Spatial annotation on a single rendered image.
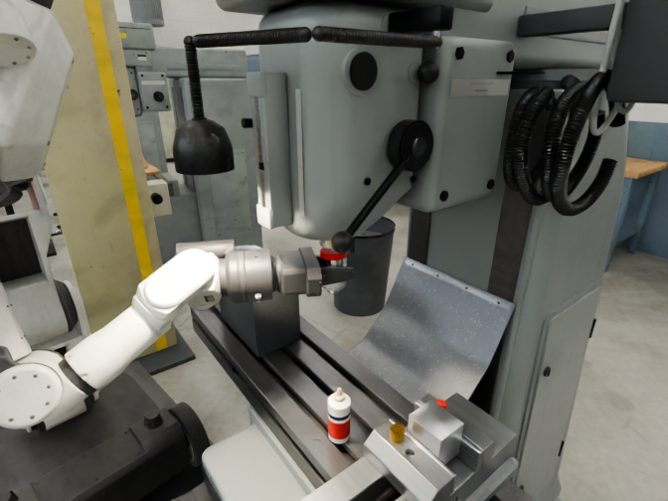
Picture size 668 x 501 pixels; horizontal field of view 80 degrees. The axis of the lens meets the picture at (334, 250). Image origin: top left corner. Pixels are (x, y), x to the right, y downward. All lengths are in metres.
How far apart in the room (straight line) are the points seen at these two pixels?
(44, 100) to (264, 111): 0.36
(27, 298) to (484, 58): 1.05
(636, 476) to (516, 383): 1.31
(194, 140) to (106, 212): 1.84
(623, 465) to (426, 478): 1.77
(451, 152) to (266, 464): 0.68
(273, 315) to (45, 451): 0.83
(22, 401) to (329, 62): 0.56
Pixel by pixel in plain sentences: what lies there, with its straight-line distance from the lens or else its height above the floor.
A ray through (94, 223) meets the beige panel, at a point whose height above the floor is 0.89.
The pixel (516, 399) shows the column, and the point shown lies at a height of 0.85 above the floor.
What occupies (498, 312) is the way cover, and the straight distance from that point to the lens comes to 0.95.
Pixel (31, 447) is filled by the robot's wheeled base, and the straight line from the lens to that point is 1.55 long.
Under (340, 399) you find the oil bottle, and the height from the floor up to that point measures 1.04.
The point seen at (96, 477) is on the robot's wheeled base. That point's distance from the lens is 1.34.
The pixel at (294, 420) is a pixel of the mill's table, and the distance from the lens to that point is 0.83.
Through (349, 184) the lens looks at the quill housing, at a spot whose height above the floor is 1.41.
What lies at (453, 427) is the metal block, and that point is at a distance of 0.65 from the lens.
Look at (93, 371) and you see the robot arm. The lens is 0.67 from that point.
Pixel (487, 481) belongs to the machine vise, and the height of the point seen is 0.96.
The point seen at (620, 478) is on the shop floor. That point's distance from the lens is 2.28.
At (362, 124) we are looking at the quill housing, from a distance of 0.55.
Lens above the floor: 1.54
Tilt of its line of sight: 23 degrees down
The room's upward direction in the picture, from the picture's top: straight up
